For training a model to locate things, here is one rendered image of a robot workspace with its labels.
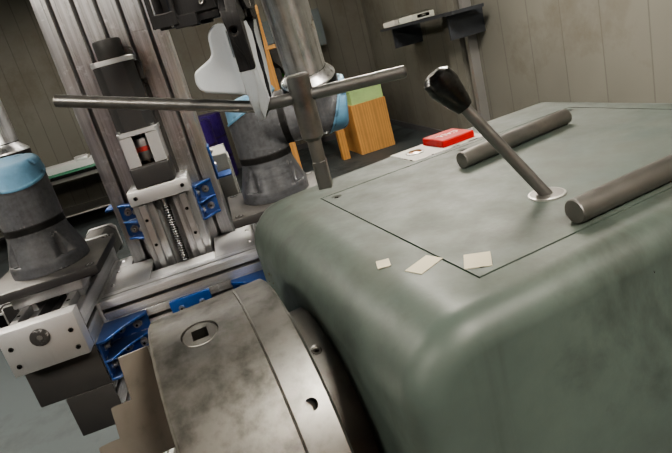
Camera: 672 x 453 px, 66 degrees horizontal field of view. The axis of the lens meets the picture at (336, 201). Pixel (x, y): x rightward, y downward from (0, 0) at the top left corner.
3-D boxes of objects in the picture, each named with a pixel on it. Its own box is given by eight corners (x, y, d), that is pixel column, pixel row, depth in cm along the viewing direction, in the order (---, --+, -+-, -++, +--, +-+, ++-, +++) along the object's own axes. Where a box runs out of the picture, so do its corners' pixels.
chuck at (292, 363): (293, 414, 77) (238, 233, 63) (406, 637, 51) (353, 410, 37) (271, 425, 76) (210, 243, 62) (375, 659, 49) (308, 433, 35)
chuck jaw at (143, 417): (220, 425, 57) (184, 324, 60) (218, 425, 53) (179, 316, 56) (117, 474, 54) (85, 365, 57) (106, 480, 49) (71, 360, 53)
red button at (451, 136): (454, 139, 88) (451, 127, 87) (476, 141, 82) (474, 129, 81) (424, 149, 86) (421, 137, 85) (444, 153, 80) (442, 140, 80)
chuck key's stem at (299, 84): (336, 181, 54) (308, 69, 50) (336, 188, 52) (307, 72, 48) (316, 185, 54) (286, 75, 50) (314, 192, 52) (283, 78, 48)
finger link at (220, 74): (215, 130, 50) (186, 32, 47) (275, 117, 50) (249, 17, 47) (207, 136, 47) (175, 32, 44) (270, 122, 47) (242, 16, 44)
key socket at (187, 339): (188, 353, 50) (179, 330, 48) (221, 339, 51) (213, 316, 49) (194, 375, 47) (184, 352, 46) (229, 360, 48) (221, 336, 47)
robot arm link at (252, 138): (243, 152, 122) (225, 95, 118) (299, 138, 121) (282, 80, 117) (233, 164, 110) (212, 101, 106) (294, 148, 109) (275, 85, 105)
